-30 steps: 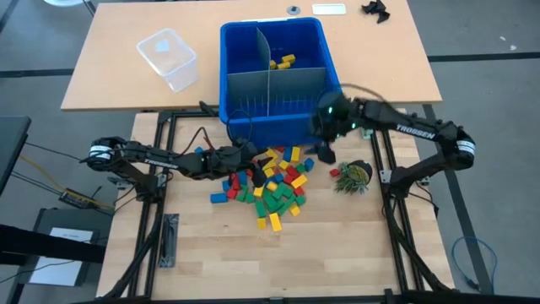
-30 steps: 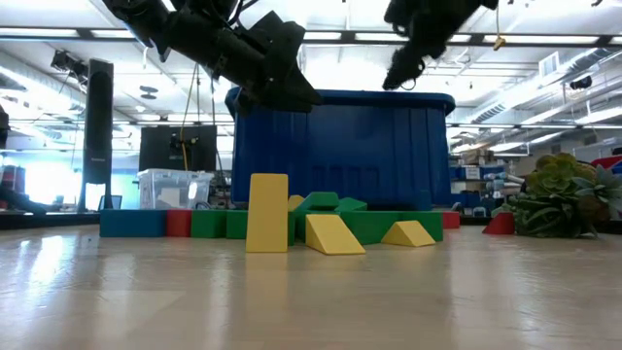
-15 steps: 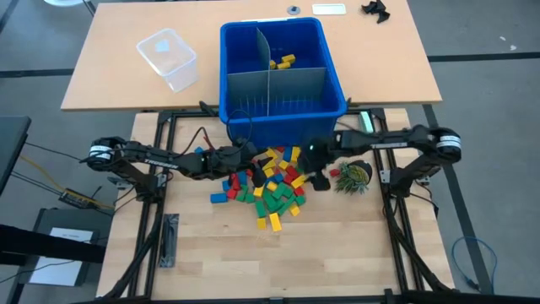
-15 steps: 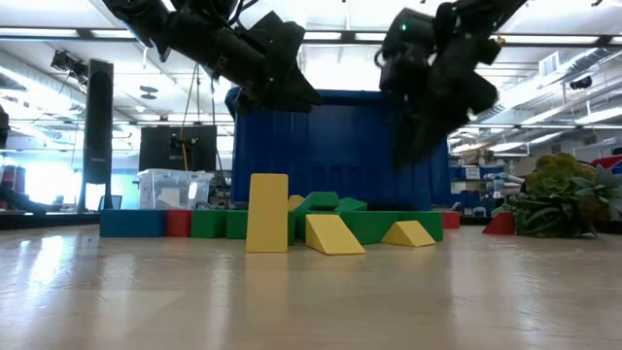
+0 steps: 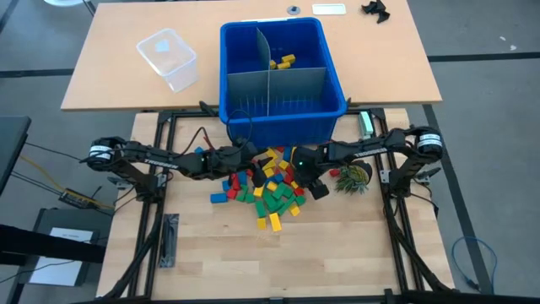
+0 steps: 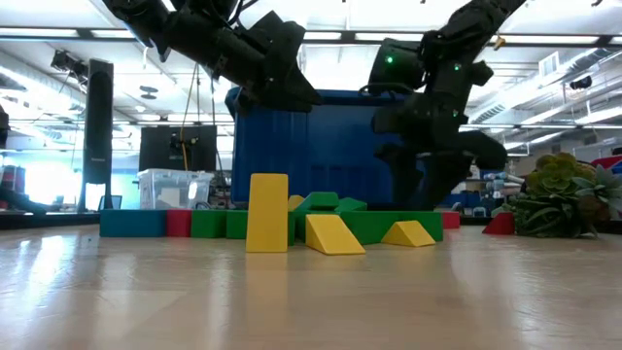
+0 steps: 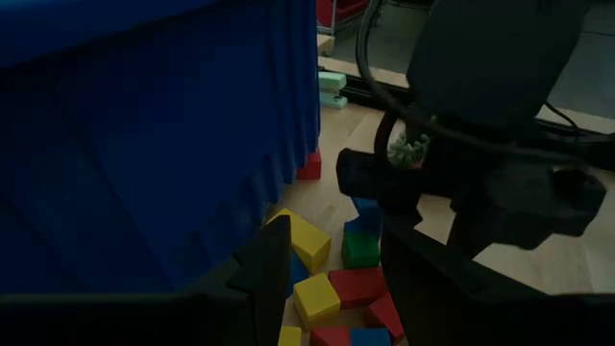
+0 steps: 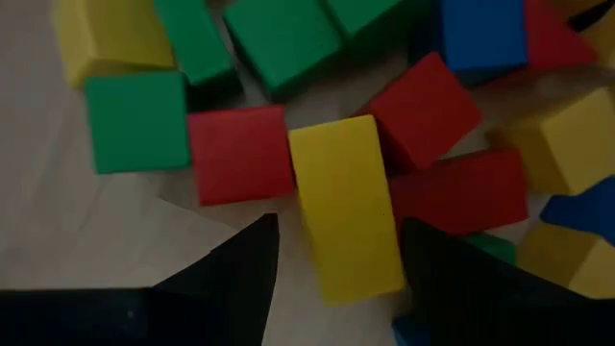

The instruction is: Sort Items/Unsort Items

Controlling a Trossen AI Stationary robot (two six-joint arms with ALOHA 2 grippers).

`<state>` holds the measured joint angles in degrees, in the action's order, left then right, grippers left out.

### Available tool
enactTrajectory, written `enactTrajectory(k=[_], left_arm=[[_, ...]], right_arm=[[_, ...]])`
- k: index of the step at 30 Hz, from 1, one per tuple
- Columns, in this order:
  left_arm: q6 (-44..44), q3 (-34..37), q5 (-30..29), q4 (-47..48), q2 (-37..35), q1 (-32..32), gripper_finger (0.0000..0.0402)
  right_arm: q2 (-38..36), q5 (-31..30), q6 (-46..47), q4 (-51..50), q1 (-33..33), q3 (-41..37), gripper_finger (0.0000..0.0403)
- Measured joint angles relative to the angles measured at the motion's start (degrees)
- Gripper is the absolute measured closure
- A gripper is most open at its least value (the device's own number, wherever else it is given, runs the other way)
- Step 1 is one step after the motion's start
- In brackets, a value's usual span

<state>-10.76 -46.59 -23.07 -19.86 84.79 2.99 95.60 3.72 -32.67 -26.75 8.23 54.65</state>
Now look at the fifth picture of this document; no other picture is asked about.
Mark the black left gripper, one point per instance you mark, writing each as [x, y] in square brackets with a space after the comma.
[228, 162]

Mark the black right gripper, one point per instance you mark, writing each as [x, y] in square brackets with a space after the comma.
[312, 164]

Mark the large blue plastic bin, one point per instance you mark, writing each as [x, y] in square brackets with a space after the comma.
[240, 46]

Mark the clear plastic block box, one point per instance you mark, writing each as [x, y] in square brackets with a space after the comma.
[169, 59]

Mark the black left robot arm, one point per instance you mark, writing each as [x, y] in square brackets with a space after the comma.
[139, 158]

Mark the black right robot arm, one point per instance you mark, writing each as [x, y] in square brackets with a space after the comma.
[379, 150]

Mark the green foam block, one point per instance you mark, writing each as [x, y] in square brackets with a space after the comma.
[300, 200]
[260, 208]
[279, 190]
[241, 195]
[250, 198]
[289, 192]
[269, 199]
[290, 204]

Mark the green foam cylinder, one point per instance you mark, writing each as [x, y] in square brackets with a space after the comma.
[278, 207]

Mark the artificial succulent in black pot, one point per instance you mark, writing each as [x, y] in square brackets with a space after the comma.
[352, 179]

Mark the small blue foam block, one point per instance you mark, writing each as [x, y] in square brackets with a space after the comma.
[198, 150]

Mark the pale green rectangular device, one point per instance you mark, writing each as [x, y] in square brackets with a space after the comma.
[365, 124]

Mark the black spring clamp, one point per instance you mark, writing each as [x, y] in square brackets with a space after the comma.
[347, 104]
[428, 173]
[204, 105]

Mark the black strip packet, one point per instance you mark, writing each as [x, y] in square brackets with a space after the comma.
[169, 240]

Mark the grey round knob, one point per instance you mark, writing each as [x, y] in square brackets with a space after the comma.
[293, 9]

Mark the white rectangular block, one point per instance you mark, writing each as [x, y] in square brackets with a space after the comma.
[329, 9]

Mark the black plastic clamp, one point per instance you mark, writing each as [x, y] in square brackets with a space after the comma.
[376, 10]

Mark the small black electronics board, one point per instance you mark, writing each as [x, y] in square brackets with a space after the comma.
[78, 198]

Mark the black flat case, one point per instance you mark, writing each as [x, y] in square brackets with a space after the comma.
[46, 217]

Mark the white paper sheet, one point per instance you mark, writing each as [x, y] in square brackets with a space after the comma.
[59, 257]

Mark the dark flat screen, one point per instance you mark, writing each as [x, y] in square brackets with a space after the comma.
[12, 148]

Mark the white round object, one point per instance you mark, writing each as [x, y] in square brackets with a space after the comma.
[63, 2]

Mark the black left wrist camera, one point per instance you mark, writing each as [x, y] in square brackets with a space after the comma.
[244, 148]

